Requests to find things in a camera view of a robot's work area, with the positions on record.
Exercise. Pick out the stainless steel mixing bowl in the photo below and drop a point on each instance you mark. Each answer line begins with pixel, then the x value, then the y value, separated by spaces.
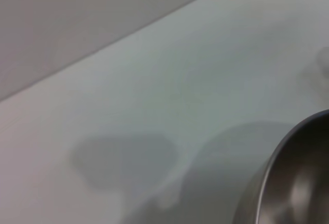
pixel 295 177

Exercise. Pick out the clear plastic measuring cup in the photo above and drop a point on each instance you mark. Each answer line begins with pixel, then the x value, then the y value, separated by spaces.
pixel 324 60

